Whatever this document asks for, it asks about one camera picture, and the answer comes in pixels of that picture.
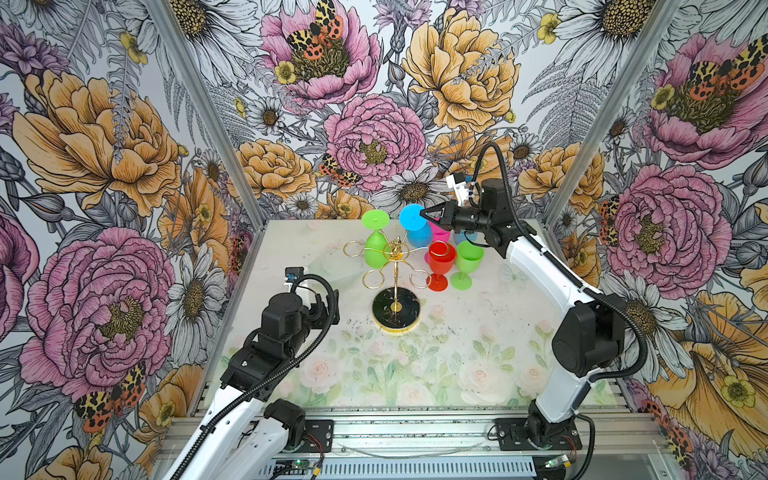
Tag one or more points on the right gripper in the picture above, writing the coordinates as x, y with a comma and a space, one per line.
448, 211

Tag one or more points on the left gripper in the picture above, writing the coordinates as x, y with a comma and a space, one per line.
321, 319

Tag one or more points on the red wine glass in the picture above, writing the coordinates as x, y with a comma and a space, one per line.
437, 280

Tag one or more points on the green wine glass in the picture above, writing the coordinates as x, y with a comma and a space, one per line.
375, 221
468, 259

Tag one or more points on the light blue wine glass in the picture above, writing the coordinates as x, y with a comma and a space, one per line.
462, 236

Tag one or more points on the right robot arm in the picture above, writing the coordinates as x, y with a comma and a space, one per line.
590, 333

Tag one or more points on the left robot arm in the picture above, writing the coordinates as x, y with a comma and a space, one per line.
242, 429

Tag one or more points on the gold wine glass rack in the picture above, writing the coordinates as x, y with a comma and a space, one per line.
396, 307

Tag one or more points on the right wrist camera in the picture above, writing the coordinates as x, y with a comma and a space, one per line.
466, 191

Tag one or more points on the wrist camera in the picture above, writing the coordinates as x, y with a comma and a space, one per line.
466, 191
294, 277

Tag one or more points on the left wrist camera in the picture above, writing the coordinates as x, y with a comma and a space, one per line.
294, 277

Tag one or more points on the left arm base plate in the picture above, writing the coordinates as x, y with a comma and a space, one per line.
317, 437

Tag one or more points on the left aluminium corner post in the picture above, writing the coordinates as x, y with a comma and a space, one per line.
187, 71

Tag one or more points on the aluminium corner post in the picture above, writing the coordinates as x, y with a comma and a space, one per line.
650, 37
187, 71

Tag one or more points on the aluminium front rail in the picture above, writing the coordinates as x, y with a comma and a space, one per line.
609, 442

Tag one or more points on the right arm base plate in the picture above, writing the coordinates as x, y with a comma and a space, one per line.
530, 434

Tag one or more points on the right aluminium corner post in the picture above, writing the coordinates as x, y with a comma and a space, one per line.
650, 37

